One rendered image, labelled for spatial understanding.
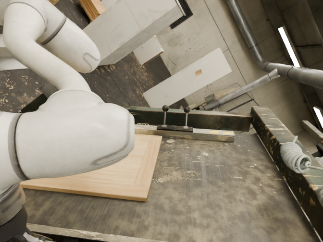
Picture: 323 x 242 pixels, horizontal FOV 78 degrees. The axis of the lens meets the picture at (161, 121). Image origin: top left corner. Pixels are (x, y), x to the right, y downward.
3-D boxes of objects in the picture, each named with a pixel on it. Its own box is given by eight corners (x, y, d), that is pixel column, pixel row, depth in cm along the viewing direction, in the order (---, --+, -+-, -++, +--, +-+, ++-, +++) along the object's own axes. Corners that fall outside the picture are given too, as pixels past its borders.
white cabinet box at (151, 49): (135, 47, 624) (154, 34, 600) (145, 64, 634) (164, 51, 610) (130, 47, 582) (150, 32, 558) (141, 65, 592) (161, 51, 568)
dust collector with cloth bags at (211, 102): (178, 107, 745) (234, 77, 671) (187, 123, 757) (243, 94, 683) (172, 118, 618) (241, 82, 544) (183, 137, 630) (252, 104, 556)
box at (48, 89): (49, 84, 141) (66, 70, 135) (61, 98, 144) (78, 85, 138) (37, 89, 130) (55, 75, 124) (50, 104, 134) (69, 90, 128)
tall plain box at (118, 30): (97, 40, 416) (169, -17, 357) (113, 66, 426) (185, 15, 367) (70, 37, 332) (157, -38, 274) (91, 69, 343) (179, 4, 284)
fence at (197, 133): (72, 126, 123) (70, 120, 121) (231, 137, 112) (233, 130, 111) (67, 129, 119) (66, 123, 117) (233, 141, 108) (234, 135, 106)
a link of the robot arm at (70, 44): (32, 7, 119) (65, 35, 134) (15, 28, 117) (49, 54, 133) (70, 9, 65) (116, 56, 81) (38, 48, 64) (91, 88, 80)
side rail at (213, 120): (91, 117, 148) (89, 103, 143) (246, 127, 136) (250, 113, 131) (87, 121, 143) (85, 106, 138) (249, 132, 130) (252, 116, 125)
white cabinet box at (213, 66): (148, 90, 551) (217, 47, 482) (159, 107, 561) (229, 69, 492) (142, 93, 495) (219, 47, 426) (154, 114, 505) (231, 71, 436)
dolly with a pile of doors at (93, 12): (89, 7, 458) (99, -2, 447) (102, 28, 466) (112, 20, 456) (73, 1, 401) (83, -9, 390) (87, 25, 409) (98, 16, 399)
